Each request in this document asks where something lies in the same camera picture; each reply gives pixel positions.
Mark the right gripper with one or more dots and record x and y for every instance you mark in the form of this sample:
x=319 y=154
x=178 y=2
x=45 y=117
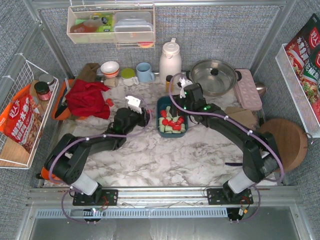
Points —
x=176 y=102

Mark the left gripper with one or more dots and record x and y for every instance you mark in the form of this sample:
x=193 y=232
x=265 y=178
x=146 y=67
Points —
x=144 y=113

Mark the teal storage basket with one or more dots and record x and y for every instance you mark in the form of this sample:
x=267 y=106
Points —
x=162 y=103

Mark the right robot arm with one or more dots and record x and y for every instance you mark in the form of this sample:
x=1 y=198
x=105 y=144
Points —
x=260 y=152

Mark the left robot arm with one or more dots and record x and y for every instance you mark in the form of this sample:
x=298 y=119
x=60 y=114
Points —
x=67 y=160

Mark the orange juice bottle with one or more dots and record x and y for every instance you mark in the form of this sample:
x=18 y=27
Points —
x=168 y=85

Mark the green lidded cup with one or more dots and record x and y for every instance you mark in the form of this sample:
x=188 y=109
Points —
x=129 y=77

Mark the red cloth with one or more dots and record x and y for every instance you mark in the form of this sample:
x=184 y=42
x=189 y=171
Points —
x=86 y=99

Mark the white thermos jug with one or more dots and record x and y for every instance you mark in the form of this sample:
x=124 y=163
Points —
x=170 y=62

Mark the blue mug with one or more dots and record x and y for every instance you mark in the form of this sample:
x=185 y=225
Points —
x=144 y=73

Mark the white orange bowl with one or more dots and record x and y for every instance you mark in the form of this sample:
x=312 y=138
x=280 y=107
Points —
x=110 y=69

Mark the steel pot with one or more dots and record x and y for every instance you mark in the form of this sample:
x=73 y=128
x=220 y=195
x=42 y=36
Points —
x=215 y=77

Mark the olive brown cloth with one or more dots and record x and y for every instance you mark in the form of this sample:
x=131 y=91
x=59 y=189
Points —
x=89 y=72

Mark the orange tray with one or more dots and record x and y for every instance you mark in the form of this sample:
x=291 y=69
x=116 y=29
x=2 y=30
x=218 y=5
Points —
x=61 y=100

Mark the black knife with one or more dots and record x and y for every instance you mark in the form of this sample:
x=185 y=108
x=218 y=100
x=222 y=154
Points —
x=60 y=110

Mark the brown cardboard sheet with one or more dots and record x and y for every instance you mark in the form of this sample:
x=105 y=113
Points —
x=243 y=116

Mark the pink egg tray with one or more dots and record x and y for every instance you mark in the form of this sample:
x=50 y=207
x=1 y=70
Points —
x=246 y=91

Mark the metal lid jar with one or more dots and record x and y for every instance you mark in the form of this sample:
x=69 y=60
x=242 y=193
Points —
x=49 y=79

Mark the dark lid jar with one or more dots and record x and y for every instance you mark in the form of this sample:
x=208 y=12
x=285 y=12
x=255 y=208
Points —
x=42 y=90

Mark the clear plastic food box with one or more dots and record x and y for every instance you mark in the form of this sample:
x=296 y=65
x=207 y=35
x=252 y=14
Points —
x=133 y=26

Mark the orange mug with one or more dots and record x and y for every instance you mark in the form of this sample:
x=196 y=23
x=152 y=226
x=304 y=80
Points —
x=44 y=175

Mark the green drink bottle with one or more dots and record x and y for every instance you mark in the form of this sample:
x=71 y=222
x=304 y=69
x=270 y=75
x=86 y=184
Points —
x=107 y=22

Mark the red snack bag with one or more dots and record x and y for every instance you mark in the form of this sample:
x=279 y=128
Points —
x=19 y=121

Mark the round wooden board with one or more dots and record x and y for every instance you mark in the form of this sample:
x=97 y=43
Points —
x=291 y=140

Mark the white mesh rack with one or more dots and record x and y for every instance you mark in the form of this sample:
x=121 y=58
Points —
x=302 y=104

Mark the red seasoning packet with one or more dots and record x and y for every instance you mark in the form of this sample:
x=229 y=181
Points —
x=303 y=52

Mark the clear wall shelf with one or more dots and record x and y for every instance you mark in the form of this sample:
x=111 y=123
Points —
x=82 y=30

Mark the white wire basket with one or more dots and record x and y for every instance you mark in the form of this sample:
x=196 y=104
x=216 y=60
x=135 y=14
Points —
x=13 y=155

